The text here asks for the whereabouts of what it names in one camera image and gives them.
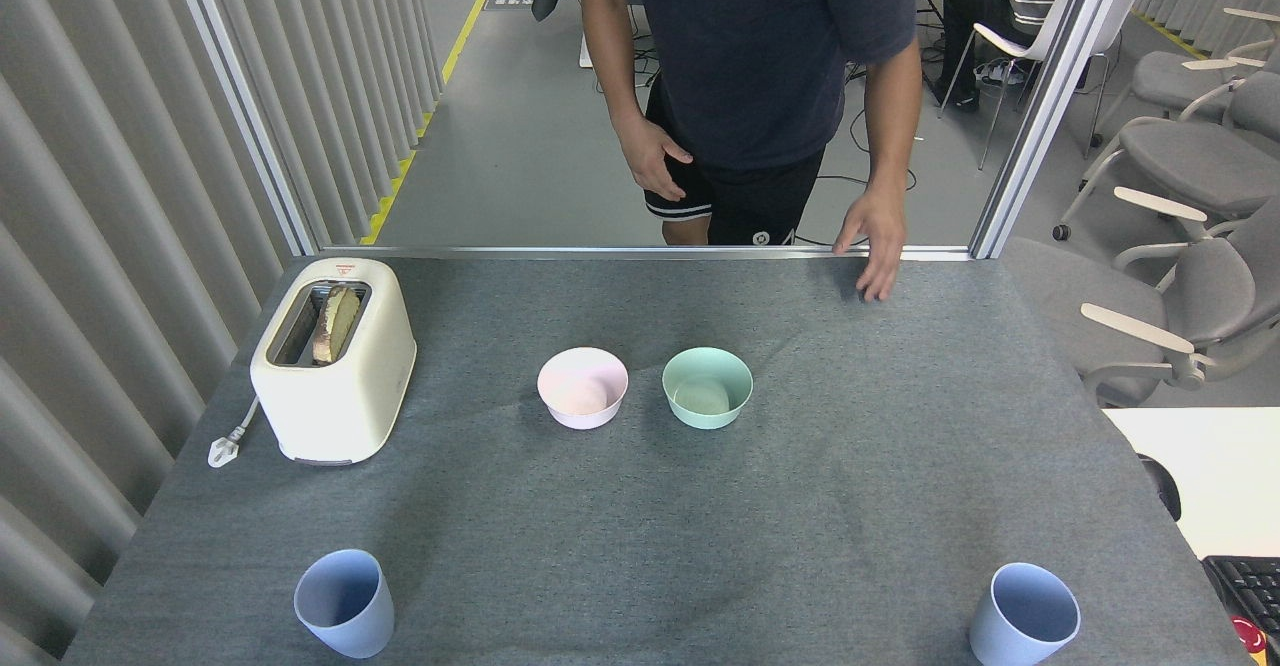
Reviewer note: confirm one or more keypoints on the silver frame rail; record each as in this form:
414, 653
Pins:
600, 252

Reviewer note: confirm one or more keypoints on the white side table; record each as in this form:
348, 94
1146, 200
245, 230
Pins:
1220, 466

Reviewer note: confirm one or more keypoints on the person in dark shirt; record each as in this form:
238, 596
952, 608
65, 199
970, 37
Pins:
760, 56

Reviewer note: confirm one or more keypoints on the green bowl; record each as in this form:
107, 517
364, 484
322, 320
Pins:
707, 391

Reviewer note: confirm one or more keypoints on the blue plastic cup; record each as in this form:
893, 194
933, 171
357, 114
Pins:
1020, 626
345, 616

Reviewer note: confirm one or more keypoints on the black keyboard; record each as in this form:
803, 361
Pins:
1250, 586

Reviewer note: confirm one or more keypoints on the grey felt table cloth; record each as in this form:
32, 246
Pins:
800, 526

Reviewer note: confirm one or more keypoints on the person's right hand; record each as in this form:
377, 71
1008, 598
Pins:
648, 156

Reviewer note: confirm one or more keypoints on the grey office chair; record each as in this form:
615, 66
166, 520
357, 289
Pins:
1190, 161
1200, 291
1180, 81

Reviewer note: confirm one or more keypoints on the small red object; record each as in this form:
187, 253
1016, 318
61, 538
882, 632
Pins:
1250, 636

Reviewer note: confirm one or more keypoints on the white plastic chair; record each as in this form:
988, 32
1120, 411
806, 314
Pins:
1040, 41

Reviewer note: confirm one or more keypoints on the pink bowl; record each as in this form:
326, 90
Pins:
583, 391

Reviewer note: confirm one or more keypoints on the toasted bread slice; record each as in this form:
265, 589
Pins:
336, 324

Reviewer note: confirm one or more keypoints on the silver frame post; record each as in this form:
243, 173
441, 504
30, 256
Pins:
240, 96
1055, 96

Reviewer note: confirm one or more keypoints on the black computer mouse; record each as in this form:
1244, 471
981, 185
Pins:
1162, 486

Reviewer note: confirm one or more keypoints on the person's left hand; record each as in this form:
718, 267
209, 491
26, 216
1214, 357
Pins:
880, 236

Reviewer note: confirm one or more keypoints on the cream white toaster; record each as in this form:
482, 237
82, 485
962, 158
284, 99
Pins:
340, 396

